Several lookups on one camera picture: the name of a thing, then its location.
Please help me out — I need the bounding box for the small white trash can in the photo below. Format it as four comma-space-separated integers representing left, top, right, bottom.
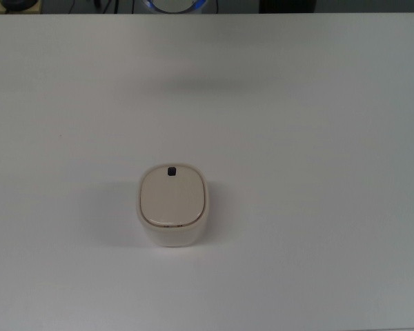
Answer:
138, 162, 211, 249

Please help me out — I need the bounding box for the beige trash can lid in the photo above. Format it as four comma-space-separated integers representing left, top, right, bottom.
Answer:
139, 164, 206, 228

